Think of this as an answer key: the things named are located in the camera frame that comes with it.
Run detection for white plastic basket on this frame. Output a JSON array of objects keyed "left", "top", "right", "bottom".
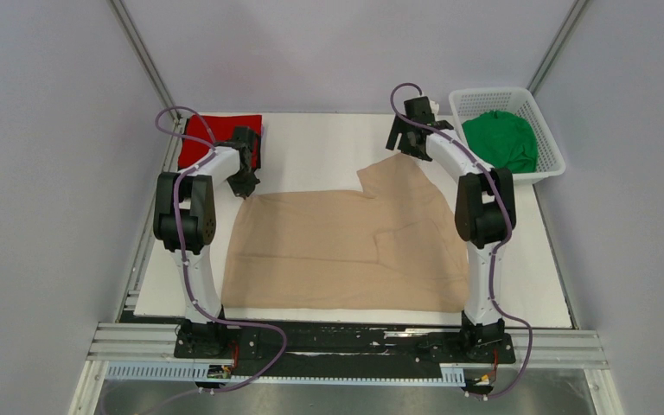
[{"left": 448, "top": 86, "right": 565, "bottom": 185}]

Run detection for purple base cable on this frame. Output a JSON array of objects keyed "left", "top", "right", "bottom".
[{"left": 137, "top": 343, "right": 289, "bottom": 415}]

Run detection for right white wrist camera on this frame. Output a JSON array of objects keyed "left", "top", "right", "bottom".
[{"left": 429, "top": 100, "right": 440, "bottom": 114}]

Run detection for beige t shirt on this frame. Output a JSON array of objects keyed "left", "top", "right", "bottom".
[{"left": 221, "top": 155, "right": 469, "bottom": 313}]

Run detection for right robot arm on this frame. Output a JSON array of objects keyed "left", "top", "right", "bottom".
[{"left": 386, "top": 96, "right": 515, "bottom": 363}]

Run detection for folded red t shirt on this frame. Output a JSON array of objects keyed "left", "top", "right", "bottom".
[{"left": 177, "top": 114, "right": 263, "bottom": 169}]

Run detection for green t shirt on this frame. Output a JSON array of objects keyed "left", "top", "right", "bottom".
[{"left": 462, "top": 111, "right": 539, "bottom": 174}]

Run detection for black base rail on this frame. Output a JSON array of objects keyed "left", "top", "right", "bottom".
[{"left": 173, "top": 321, "right": 516, "bottom": 380}]

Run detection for left aluminium frame post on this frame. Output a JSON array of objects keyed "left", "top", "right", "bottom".
[{"left": 107, "top": 0, "right": 176, "bottom": 107}]

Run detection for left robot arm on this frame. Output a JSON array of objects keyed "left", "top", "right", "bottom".
[{"left": 153, "top": 126, "right": 260, "bottom": 359}]

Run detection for right aluminium frame post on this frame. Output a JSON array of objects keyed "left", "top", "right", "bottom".
[{"left": 527, "top": 0, "right": 591, "bottom": 95}]

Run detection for white slotted cable duct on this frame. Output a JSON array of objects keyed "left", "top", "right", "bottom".
[{"left": 104, "top": 361, "right": 465, "bottom": 386}]

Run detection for aluminium frame post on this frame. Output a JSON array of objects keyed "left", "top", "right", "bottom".
[
  {"left": 527, "top": 0, "right": 591, "bottom": 95},
  {"left": 107, "top": 0, "right": 176, "bottom": 107}
]

